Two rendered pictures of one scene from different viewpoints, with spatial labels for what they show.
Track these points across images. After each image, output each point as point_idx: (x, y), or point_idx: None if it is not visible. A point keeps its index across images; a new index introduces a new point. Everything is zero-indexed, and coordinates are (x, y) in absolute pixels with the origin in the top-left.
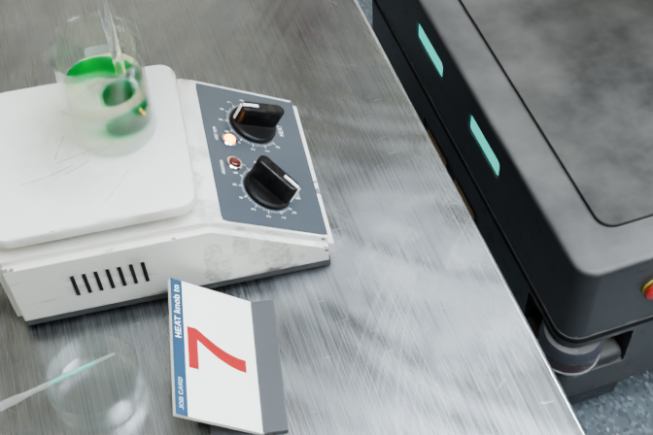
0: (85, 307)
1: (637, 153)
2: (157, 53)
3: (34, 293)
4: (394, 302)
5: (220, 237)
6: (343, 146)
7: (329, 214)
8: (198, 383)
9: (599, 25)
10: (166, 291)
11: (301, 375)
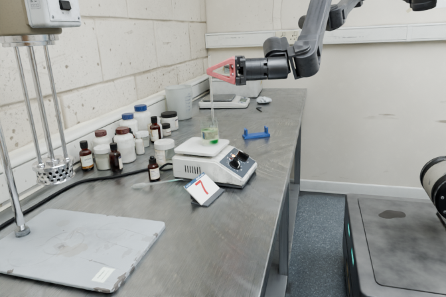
0: (186, 177)
1: (401, 270)
2: None
3: (177, 168)
4: (250, 197)
5: (216, 165)
6: (264, 175)
7: (250, 183)
8: (194, 187)
9: (406, 235)
10: None
11: (219, 201)
